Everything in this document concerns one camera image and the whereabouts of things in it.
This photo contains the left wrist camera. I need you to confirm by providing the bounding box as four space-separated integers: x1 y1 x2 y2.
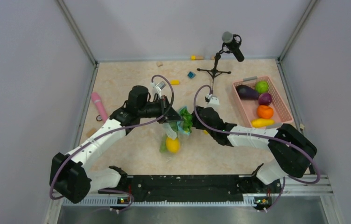
151 81 167 98

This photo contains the wooden block at left edge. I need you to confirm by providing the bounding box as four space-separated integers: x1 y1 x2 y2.
85 128 97 138

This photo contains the orange tangerine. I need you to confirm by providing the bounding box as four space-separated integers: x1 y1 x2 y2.
256 105 274 119

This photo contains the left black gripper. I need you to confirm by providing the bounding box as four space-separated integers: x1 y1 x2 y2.
139 95 184 124

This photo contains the yellow and wood block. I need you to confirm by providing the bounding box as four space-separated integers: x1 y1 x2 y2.
190 55 204 61

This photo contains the pink cylindrical tool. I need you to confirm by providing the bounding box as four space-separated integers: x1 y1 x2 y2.
91 92 108 123

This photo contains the dark purple eggplant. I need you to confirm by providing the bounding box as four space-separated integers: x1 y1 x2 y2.
235 85 260 100

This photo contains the yellow banana piece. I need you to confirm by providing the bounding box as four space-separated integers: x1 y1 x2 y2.
251 118 275 128

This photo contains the pink plastic basket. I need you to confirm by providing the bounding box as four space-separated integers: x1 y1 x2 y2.
232 76 294 128

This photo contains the purple onion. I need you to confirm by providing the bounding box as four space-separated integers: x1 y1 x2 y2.
258 92 273 106

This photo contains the green lime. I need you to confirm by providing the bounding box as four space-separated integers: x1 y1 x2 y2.
254 81 269 94

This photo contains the green lettuce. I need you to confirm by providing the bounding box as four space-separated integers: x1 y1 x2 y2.
178 106 193 135

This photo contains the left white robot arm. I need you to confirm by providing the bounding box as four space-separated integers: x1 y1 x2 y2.
49 85 183 203

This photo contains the clear zip top bag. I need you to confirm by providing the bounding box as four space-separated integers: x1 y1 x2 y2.
159 106 192 154

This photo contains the yellow rectangular block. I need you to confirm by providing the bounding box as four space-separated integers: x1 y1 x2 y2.
170 80 180 85

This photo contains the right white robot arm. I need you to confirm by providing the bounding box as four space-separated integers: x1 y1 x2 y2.
192 106 317 192

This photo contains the yellow lemon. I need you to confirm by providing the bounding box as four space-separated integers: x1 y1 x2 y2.
165 137 181 154

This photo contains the black microphone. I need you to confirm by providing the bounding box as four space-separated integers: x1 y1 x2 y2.
222 31 245 62

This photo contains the teal square block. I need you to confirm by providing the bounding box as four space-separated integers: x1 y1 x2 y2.
187 71 196 79

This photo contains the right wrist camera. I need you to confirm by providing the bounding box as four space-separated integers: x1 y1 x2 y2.
205 94 220 110

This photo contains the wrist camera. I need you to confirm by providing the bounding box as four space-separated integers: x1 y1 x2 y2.
205 94 220 110
151 81 167 98

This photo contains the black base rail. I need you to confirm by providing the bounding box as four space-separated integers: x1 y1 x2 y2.
98 173 282 204

